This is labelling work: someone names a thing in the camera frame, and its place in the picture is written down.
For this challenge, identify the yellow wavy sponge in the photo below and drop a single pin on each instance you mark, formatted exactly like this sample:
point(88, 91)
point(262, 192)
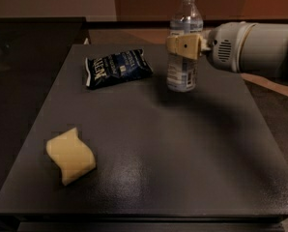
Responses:
point(73, 156)

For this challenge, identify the clear plastic water bottle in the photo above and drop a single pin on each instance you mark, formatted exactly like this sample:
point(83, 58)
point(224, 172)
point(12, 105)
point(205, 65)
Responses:
point(181, 72)

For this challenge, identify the dark blue chip bag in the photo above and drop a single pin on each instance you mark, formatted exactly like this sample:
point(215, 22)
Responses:
point(116, 68)

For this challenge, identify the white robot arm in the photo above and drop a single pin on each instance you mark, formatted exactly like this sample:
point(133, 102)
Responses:
point(264, 53)

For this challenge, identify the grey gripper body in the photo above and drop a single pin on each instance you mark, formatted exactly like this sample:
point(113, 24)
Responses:
point(227, 46)

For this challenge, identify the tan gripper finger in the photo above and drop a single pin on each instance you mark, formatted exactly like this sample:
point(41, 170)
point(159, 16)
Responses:
point(187, 46)

